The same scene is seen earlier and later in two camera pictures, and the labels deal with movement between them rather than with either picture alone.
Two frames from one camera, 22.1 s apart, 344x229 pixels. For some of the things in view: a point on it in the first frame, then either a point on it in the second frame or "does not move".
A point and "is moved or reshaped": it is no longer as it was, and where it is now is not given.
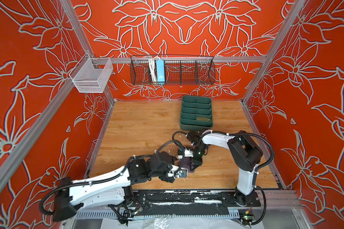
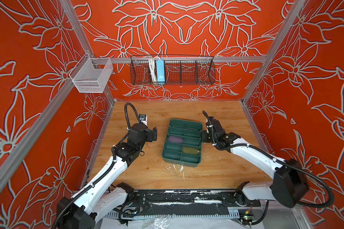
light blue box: [160, 70] does not move
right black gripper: [196, 163] -> [203, 136]
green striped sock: [203, 119] is moved or reshaped
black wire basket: [178, 70] does not move
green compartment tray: [196, 113] -> [183, 142]
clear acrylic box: [90, 75] does not move
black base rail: [201, 198] does not move
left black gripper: [168, 177] -> [149, 132]
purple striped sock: [186, 164] -> [175, 139]
